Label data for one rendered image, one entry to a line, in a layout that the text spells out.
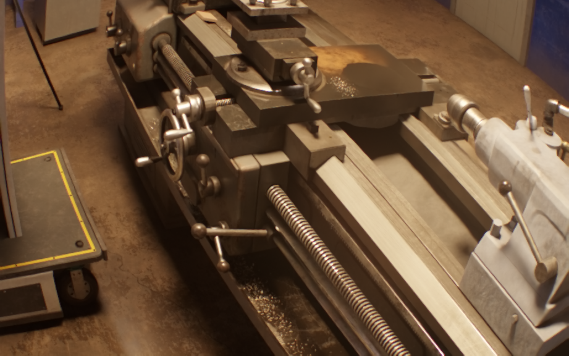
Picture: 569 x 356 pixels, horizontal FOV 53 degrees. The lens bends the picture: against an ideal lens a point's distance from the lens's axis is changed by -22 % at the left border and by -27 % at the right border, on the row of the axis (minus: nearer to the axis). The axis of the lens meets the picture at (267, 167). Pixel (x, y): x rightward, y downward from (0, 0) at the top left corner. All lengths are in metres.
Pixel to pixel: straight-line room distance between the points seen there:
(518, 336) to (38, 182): 1.91
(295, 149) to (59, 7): 2.97
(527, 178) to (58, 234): 1.59
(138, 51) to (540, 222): 1.82
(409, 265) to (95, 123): 2.34
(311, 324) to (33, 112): 2.28
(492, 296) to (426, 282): 0.19
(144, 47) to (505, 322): 1.83
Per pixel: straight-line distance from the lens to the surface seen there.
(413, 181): 1.96
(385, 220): 1.57
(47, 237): 2.29
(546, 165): 1.35
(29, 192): 2.52
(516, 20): 5.37
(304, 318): 1.93
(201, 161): 1.80
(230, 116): 1.81
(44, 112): 3.71
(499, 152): 1.38
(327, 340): 1.88
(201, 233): 1.77
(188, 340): 2.37
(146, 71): 2.68
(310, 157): 1.71
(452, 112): 1.55
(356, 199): 1.64
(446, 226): 1.82
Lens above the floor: 1.77
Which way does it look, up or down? 33 degrees down
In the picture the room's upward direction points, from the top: 6 degrees clockwise
